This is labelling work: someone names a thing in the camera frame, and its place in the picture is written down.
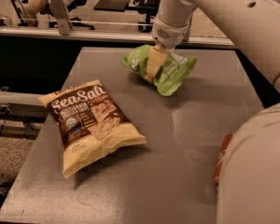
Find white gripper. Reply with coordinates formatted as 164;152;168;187
147;16;190;77

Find red cola can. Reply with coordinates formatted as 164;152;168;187
214;133;233;186

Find grey metal side bar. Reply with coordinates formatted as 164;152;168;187
0;91;49;118

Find green rice chip bag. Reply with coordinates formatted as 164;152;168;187
122;45;197;96

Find metal guard rail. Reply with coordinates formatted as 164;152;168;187
0;26;236;49

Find left metal rail bracket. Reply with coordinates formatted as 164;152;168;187
50;0;72;35

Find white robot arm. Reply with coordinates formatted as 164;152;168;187
152;0;280;224

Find black side table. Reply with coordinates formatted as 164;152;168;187
93;0;131;12

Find brown sea salt chip bag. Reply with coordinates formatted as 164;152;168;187
39;80;147;177

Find black office chair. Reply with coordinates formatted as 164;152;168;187
131;0;160;33

